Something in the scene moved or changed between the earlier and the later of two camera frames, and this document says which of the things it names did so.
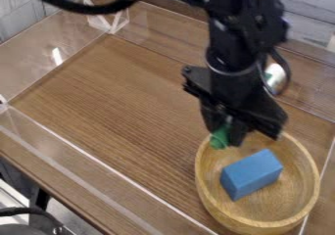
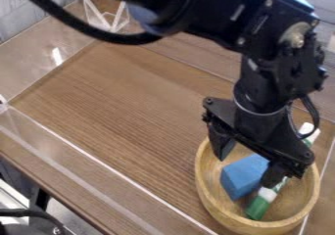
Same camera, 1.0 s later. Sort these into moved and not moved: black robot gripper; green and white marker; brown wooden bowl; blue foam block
Moved: black robot gripper; green and white marker
Not moved: blue foam block; brown wooden bowl
